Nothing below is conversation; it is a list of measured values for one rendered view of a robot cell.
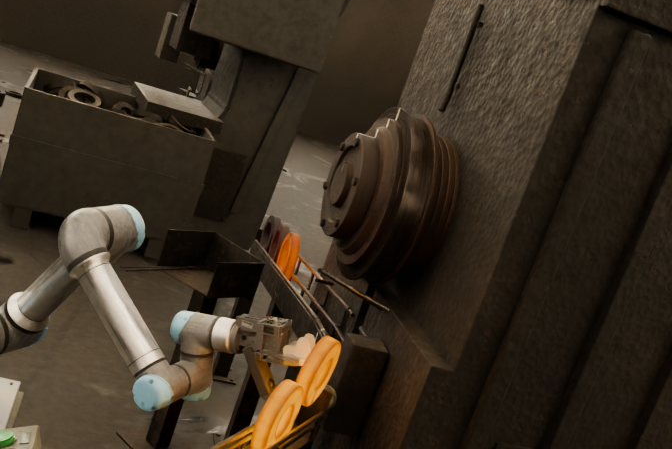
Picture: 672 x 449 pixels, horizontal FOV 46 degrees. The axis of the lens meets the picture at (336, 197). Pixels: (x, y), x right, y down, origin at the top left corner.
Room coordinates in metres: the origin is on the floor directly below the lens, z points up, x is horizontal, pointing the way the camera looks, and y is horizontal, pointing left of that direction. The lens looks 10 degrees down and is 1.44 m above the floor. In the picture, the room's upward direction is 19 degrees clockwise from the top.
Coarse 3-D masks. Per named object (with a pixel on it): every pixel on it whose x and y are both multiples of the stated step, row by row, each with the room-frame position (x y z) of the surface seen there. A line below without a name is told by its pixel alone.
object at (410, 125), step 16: (384, 112) 2.16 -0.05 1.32; (400, 112) 2.04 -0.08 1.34; (416, 128) 1.97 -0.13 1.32; (416, 144) 1.92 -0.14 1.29; (416, 160) 1.89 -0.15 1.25; (432, 160) 1.91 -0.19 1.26; (416, 176) 1.87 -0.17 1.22; (400, 192) 1.86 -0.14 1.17; (416, 192) 1.86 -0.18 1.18; (400, 208) 1.83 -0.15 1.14; (416, 208) 1.85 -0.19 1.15; (400, 224) 1.85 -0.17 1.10; (416, 224) 1.86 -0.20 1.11; (384, 240) 1.85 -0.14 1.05; (400, 240) 1.86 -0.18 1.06; (336, 256) 2.14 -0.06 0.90; (368, 256) 1.91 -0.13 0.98; (384, 256) 1.87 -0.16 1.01; (400, 256) 1.88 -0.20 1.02; (352, 272) 1.98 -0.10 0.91; (368, 272) 1.90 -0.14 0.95; (384, 272) 1.91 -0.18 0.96
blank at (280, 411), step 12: (288, 384) 1.46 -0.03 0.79; (276, 396) 1.42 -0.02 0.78; (288, 396) 1.43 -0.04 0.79; (300, 396) 1.50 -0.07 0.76; (264, 408) 1.41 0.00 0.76; (276, 408) 1.40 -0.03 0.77; (288, 408) 1.49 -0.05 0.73; (264, 420) 1.40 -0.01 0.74; (276, 420) 1.40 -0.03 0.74; (288, 420) 1.49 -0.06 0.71; (264, 432) 1.39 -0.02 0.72; (276, 432) 1.47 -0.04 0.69; (252, 444) 1.41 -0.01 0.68; (264, 444) 1.39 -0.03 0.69
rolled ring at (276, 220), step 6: (270, 216) 3.13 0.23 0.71; (276, 216) 3.10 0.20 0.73; (270, 222) 3.12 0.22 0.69; (276, 222) 3.06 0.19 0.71; (264, 228) 3.17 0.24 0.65; (270, 228) 3.16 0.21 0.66; (264, 234) 3.16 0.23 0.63; (270, 234) 3.04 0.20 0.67; (264, 240) 3.15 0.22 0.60; (270, 240) 3.02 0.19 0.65; (264, 246) 3.13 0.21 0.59
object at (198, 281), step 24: (168, 240) 2.46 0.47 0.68; (192, 240) 2.54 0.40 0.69; (216, 240) 2.60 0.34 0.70; (168, 264) 2.49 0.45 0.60; (192, 264) 2.57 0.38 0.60; (216, 264) 2.57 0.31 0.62; (240, 264) 2.37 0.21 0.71; (264, 264) 2.45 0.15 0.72; (192, 288) 2.34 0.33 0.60; (216, 288) 2.31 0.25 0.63; (240, 288) 2.39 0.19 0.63; (168, 408) 2.40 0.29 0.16; (120, 432) 2.42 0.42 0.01; (144, 432) 2.47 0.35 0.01; (168, 432) 2.42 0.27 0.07
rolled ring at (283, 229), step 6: (276, 228) 3.00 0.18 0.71; (282, 228) 2.89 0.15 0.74; (288, 228) 2.91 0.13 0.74; (276, 234) 2.98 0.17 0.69; (282, 234) 2.87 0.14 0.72; (276, 240) 2.99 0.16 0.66; (282, 240) 2.85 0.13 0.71; (270, 246) 3.00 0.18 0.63; (276, 246) 2.99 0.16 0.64; (270, 252) 2.97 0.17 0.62; (276, 252) 2.84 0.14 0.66; (276, 258) 2.84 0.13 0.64
